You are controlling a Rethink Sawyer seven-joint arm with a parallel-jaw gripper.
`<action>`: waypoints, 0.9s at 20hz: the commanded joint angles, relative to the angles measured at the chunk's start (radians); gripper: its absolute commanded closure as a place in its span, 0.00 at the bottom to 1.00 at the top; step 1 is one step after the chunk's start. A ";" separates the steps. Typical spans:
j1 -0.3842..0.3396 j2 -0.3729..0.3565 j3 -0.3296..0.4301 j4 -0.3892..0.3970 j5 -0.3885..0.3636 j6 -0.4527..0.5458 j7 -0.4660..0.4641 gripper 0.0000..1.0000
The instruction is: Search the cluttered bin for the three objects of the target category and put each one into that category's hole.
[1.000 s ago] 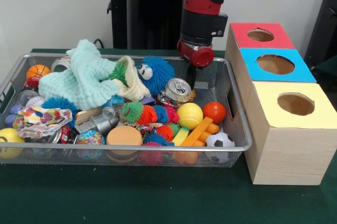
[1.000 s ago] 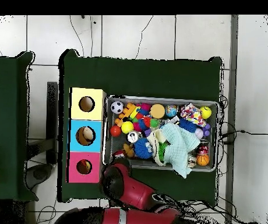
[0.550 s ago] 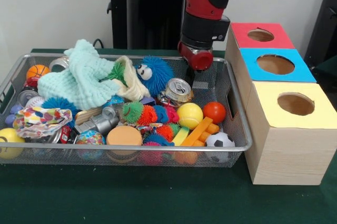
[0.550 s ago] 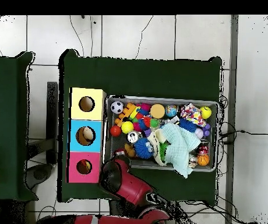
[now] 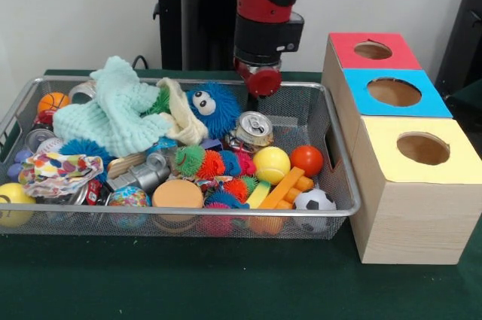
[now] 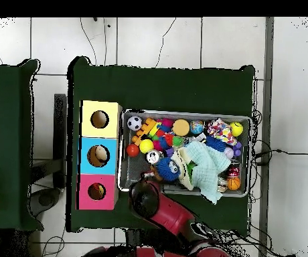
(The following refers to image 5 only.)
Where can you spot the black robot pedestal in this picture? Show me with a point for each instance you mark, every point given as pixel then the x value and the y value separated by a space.
pixel 203 34

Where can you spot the large blue puffer ball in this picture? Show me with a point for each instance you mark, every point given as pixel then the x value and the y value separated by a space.
pixel 222 116

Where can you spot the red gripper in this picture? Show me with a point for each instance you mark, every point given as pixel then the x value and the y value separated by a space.
pixel 265 83

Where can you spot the small soccer ball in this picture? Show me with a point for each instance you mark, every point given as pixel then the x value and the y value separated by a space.
pixel 314 201

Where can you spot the wooden box with three holes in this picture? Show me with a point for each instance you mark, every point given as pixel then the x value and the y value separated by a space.
pixel 414 222

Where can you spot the black upright panel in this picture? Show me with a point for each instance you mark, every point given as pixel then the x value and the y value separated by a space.
pixel 467 34

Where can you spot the plain yellow ball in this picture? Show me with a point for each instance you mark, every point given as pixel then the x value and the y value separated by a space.
pixel 272 165

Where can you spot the white polka dot cloth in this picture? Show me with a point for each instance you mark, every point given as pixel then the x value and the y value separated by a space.
pixel 56 173

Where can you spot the orange foam disc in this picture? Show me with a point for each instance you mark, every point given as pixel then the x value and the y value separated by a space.
pixel 177 194

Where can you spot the cream muslin cloth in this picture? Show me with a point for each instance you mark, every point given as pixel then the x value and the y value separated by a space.
pixel 184 124

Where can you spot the red ball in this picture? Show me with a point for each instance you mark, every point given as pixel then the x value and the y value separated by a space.
pixel 307 162

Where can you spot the dark green table cloth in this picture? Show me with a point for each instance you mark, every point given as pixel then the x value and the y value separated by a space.
pixel 470 92
pixel 226 282

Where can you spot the shallow metal mesh bin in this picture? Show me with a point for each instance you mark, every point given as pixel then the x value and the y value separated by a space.
pixel 113 227

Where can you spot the yellow smiley ball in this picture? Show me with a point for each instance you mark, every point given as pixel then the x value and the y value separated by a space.
pixel 13 197

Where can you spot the mint green cloth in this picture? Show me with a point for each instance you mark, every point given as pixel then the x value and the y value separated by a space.
pixel 109 124

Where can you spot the crushed silver drink can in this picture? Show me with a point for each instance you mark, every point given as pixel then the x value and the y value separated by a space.
pixel 252 130

